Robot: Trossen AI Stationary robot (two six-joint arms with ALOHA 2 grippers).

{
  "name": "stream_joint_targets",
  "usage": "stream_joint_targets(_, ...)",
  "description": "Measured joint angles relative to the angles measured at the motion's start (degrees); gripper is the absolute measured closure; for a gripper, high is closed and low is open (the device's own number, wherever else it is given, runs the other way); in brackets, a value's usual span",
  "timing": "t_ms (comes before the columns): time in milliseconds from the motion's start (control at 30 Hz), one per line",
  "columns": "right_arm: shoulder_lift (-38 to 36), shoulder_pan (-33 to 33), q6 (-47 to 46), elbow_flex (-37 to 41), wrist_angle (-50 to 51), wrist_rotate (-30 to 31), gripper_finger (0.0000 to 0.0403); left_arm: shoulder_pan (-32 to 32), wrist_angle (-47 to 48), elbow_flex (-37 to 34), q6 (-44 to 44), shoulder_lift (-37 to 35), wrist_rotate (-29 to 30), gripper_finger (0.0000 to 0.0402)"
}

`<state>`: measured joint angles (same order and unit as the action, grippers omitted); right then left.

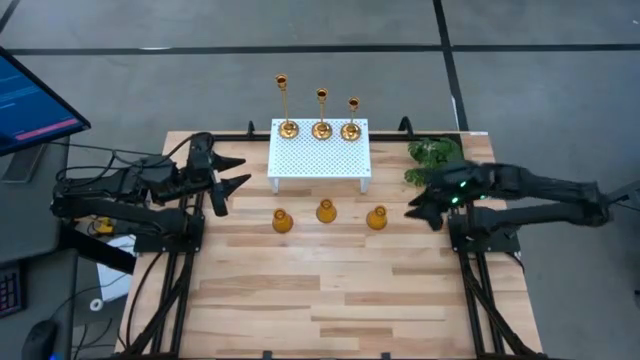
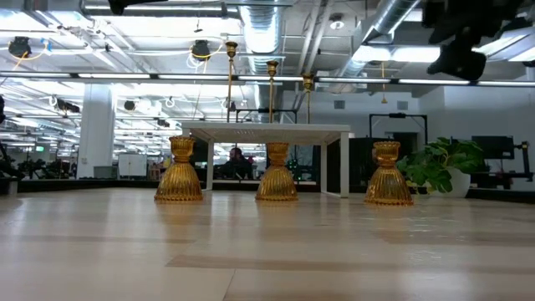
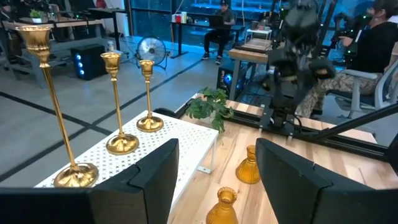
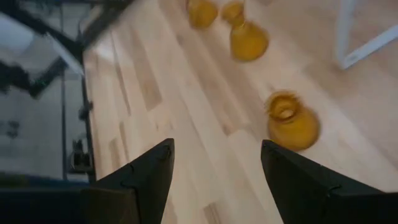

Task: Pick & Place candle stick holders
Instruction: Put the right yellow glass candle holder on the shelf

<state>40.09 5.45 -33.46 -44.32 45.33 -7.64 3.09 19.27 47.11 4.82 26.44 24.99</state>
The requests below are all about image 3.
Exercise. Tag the wooden desk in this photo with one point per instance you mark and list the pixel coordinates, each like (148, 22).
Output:
(62, 23)

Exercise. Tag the white cup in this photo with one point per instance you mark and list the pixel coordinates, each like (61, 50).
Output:
(184, 17)

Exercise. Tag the white perforated metal shelf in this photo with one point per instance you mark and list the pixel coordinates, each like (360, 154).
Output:
(186, 140)

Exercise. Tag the small potted plant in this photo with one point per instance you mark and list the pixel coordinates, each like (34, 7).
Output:
(35, 14)

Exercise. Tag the tall gold candlestick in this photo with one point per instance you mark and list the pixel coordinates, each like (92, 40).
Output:
(76, 175)

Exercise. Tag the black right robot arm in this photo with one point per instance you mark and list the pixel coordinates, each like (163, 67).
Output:
(300, 21)

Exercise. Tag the green leafy plant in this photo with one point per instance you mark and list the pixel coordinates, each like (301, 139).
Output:
(211, 105)

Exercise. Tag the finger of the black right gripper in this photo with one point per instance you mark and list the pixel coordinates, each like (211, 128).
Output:
(280, 67)
(317, 67)

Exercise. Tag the medium gold candlestick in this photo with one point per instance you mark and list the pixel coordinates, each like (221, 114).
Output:
(122, 144)

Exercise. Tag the red cup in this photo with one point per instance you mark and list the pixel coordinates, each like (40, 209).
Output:
(178, 18)

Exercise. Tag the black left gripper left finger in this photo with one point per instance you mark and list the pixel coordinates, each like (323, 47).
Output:
(140, 199)

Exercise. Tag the black laptop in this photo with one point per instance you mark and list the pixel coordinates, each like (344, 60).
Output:
(215, 21)

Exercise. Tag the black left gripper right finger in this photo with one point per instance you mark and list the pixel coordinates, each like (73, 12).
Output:
(304, 202)

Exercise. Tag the black desk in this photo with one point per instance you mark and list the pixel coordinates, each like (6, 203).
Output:
(179, 40)

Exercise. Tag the black lit computer tower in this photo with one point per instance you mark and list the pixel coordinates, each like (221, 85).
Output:
(225, 77)
(93, 62)

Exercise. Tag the wooden side table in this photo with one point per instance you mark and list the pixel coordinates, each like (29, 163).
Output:
(248, 55)

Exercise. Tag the grey office chair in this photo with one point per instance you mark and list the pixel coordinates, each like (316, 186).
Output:
(357, 74)

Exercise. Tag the round metal floor fan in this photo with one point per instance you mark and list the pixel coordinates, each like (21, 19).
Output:
(151, 49)

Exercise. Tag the person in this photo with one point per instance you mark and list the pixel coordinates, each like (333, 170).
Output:
(217, 35)
(376, 46)

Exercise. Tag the small white stool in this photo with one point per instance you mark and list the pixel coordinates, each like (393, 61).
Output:
(258, 31)

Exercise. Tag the clear plastic bottle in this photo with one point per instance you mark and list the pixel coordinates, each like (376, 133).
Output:
(110, 46)

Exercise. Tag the amber ribbed glass candle holder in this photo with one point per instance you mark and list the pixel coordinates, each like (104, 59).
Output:
(222, 211)
(248, 171)

